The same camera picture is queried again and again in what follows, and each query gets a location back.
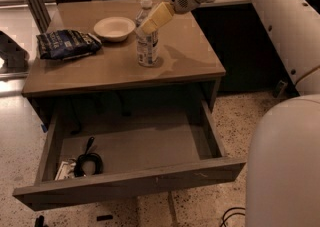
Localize clear plastic water bottle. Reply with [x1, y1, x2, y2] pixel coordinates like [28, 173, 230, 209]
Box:
[135, 0, 158, 67]

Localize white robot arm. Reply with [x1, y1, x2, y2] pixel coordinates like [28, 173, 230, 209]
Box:
[136, 0, 320, 227]

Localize open grey top drawer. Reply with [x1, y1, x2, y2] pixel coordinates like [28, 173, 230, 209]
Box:
[13, 101, 246, 211]

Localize white box in drawer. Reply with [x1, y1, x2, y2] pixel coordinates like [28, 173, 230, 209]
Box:
[55, 161, 76, 180]

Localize white ceramic bowl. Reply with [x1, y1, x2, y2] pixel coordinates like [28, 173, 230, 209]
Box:
[94, 17, 136, 42]

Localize blue snack bag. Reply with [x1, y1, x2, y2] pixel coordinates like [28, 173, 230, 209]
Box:
[36, 29, 102, 60]

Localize person's dark legs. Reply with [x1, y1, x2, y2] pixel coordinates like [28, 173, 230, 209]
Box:
[0, 31, 29, 70]

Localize small black floor object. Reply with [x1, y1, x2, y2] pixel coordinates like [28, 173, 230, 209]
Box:
[96, 215, 113, 222]

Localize black floor cable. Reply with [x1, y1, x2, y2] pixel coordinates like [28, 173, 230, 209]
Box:
[219, 206, 247, 227]

